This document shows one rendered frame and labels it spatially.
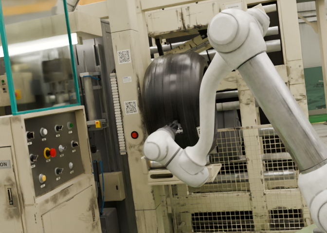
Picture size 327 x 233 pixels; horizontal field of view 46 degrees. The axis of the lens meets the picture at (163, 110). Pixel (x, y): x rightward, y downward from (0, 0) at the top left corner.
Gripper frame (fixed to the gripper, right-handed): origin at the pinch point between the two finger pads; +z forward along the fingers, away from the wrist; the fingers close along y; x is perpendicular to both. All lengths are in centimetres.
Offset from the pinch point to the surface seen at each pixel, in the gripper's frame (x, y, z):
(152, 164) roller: 24.1, 20.7, 14.0
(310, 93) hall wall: 195, -148, 1019
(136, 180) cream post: 35, 34, 20
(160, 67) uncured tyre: -27.2, 7.5, 17.6
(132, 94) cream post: -13.9, 29.1, 27.3
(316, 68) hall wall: 128, -173, 1036
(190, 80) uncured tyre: -19.1, -8.5, 10.5
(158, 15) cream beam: -56, 15, 60
